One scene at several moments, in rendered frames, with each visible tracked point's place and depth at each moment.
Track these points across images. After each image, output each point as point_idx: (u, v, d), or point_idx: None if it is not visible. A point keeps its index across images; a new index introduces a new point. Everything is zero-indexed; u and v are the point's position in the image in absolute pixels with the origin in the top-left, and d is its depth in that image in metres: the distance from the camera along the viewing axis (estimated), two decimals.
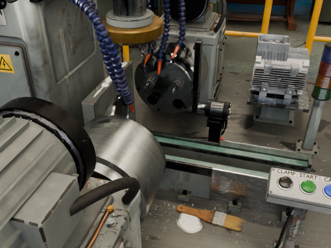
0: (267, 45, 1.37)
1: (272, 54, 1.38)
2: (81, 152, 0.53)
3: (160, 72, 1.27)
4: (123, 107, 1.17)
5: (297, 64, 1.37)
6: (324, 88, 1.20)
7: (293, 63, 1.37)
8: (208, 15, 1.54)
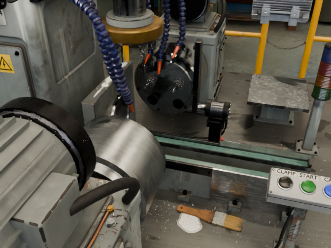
0: None
1: None
2: (81, 152, 0.53)
3: (160, 72, 1.27)
4: (123, 107, 1.17)
5: None
6: (324, 88, 1.20)
7: None
8: (208, 15, 1.54)
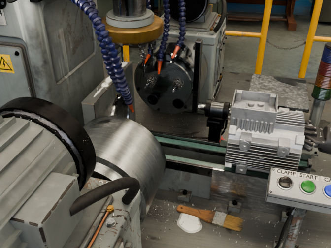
0: (245, 112, 0.96)
1: (251, 124, 0.97)
2: (81, 152, 0.53)
3: (160, 72, 1.27)
4: (123, 107, 1.17)
5: (287, 139, 0.95)
6: (324, 88, 1.20)
7: (281, 138, 0.96)
8: (208, 15, 1.54)
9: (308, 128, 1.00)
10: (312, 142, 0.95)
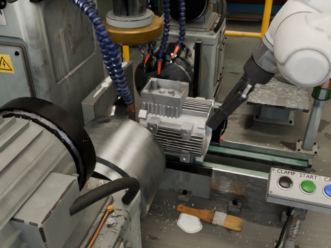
0: (152, 97, 1.03)
1: (159, 109, 1.04)
2: (81, 152, 0.53)
3: (160, 72, 1.27)
4: (123, 107, 1.17)
5: (191, 123, 1.02)
6: (324, 88, 1.20)
7: (185, 122, 1.02)
8: (208, 15, 1.54)
9: (239, 82, 0.92)
10: (239, 92, 0.86)
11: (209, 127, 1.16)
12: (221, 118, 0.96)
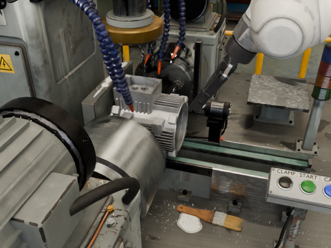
0: None
1: (132, 105, 1.06)
2: (81, 152, 0.53)
3: (160, 72, 1.27)
4: None
5: (162, 119, 1.04)
6: (324, 88, 1.20)
7: (157, 118, 1.04)
8: (208, 15, 1.54)
9: (220, 63, 0.91)
10: (219, 72, 0.85)
11: (183, 123, 1.18)
12: (204, 100, 0.95)
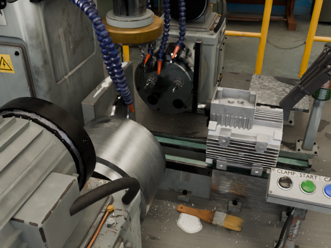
0: (224, 108, 0.97)
1: (231, 120, 0.99)
2: (81, 152, 0.53)
3: (160, 72, 1.27)
4: (123, 107, 1.17)
5: (266, 135, 0.97)
6: (324, 88, 1.20)
7: (260, 134, 0.97)
8: (208, 15, 1.54)
9: (323, 56, 0.83)
10: (329, 66, 0.77)
11: None
12: (300, 97, 0.87)
